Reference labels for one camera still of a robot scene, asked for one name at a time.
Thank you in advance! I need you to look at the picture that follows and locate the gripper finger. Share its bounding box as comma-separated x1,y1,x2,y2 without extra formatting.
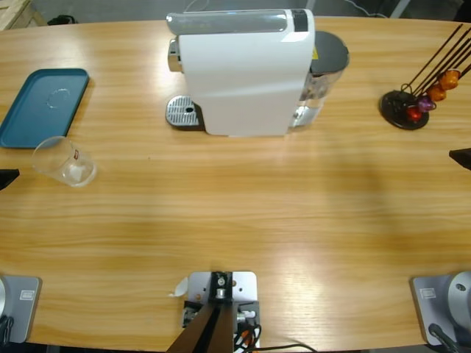
0,168,20,191
449,148,471,171

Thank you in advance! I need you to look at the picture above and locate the clear drinking glass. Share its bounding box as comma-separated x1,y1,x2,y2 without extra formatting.
31,135,98,188

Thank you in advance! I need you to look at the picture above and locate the orange coffee capsule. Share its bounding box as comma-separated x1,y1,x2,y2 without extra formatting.
426,83,448,102
439,68,461,90

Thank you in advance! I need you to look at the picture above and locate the white capsule coffee machine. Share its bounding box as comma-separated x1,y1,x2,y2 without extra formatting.
165,7,316,139

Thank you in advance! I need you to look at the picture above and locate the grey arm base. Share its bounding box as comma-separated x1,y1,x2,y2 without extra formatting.
410,271,471,346
0,275,43,343

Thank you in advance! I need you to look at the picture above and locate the teal rectangular tray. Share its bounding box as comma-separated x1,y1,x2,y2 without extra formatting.
0,68,91,150

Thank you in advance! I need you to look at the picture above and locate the black capsule holder with rods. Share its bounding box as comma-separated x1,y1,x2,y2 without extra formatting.
378,24,471,130

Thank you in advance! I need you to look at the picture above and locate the grey metal leg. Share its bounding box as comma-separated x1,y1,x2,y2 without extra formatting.
389,0,410,18

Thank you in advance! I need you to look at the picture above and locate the wooden crate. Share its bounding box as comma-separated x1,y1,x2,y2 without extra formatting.
0,0,47,31

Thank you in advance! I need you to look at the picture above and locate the black object on floor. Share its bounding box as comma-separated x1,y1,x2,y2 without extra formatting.
46,14,79,26

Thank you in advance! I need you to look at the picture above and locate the clear water tank black lid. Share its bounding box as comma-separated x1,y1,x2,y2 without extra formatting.
288,31,350,129

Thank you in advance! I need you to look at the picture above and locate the white paper tab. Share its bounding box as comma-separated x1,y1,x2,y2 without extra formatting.
168,277,189,298

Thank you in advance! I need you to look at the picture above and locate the black base cable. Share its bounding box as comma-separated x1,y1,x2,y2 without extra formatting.
0,315,15,343
428,323,460,353

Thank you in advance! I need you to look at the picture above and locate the white floor cable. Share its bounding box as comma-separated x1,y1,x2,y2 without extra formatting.
345,0,392,18

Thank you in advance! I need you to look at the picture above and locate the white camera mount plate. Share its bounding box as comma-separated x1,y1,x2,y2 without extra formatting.
183,271,261,349

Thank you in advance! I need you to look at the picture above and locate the dark camera post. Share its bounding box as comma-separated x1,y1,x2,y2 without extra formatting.
165,271,235,353

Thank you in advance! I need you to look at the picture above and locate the orange and black cable bundle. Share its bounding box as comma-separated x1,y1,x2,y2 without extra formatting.
233,323,263,353

